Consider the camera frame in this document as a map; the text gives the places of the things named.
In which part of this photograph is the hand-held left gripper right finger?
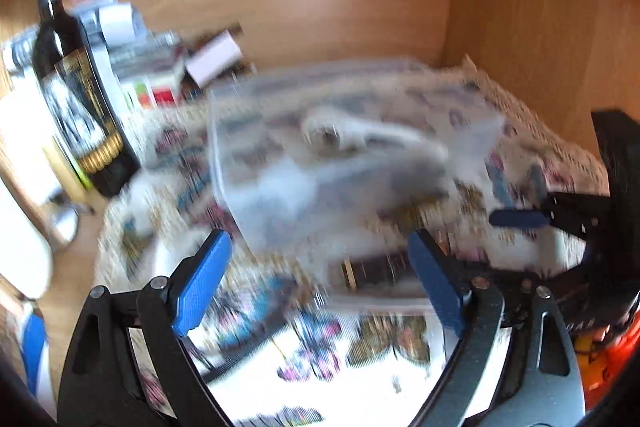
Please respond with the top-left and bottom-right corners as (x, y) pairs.
(407, 229), (587, 427)

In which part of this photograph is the dark wine bottle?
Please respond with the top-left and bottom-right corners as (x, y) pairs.
(32, 0), (142, 198)

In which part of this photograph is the dark brown box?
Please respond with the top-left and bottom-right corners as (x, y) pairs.
(341, 252), (422, 294)

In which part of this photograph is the blue and white object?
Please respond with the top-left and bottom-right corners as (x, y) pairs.
(14, 302), (52, 410)

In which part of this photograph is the butterfly printed cloth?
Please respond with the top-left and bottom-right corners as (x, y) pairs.
(95, 56), (612, 427)

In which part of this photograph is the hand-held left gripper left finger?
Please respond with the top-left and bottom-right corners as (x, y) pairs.
(57, 229), (236, 427)

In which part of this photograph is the colourful carton box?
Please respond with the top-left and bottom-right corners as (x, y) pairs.
(122, 57), (187, 110)

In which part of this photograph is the pile of white packets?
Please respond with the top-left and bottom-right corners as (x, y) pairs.
(70, 0), (147, 54)

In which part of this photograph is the white curved object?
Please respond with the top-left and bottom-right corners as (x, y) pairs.
(0, 177), (55, 300)

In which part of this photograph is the orange object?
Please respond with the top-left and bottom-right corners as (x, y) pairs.
(574, 329), (632, 410)

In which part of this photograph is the white object in container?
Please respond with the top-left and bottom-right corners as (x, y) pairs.
(301, 103), (451, 170)

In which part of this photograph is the white pink-faced box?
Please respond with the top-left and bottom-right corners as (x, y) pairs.
(184, 32), (246, 88)

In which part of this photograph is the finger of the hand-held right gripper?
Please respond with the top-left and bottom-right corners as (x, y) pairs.
(489, 191), (613, 242)

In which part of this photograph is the clear plastic container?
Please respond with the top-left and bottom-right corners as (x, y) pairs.
(207, 58), (505, 269)

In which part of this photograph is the yellow-green round tin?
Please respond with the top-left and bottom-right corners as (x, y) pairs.
(42, 141), (92, 194)

